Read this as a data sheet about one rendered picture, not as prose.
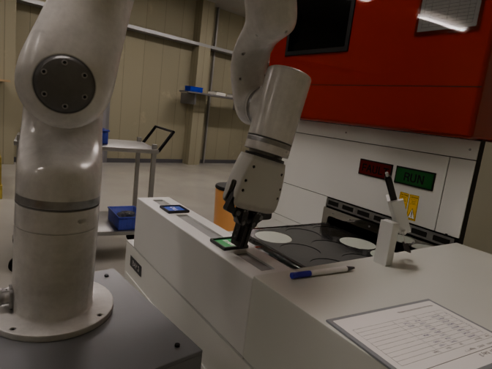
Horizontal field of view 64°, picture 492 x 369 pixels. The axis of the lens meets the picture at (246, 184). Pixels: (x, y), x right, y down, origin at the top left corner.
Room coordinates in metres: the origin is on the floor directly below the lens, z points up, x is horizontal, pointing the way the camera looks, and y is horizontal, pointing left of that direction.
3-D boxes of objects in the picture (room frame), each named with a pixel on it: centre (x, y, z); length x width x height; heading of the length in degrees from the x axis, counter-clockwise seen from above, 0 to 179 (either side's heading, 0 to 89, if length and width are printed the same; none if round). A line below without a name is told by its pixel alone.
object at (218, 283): (0.85, 0.09, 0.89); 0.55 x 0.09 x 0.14; 35
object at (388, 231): (0.75, -0.29, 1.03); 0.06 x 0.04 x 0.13; 125
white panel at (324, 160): (1.30, -0.31, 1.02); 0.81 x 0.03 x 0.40; 35
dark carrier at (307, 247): (1.01, -0.24, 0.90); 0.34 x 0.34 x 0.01; 35
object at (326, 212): (1.14, -0.40, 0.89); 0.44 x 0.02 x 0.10; 35
